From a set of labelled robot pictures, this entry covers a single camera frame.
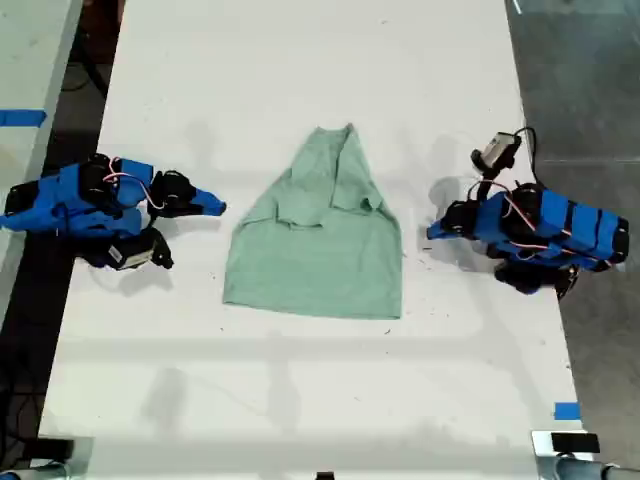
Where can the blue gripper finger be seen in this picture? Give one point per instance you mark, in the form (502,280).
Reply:
(437,228)
(202,210)
(442,237)
(207,197)

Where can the pale green T-shirt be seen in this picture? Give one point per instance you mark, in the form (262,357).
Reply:
(310,270)

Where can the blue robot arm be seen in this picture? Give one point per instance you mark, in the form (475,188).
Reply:
(575,225)
(65,200)

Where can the long blue tape strip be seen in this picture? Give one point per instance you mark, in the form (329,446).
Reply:
(22,118)

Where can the white side table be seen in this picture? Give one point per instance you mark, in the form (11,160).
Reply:
(30,75)

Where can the short blue tape strip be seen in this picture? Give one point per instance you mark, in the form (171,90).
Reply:
(567,411)

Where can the silver table clamp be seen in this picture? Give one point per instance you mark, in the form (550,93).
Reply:
(82,457)
(542,457)

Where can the small black box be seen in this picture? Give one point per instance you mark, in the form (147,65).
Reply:
(55,448)
(575,442)

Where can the black camera stalk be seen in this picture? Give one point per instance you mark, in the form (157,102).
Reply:
(486,182)

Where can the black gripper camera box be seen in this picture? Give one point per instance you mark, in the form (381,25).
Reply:
(497,150)
(132,252)

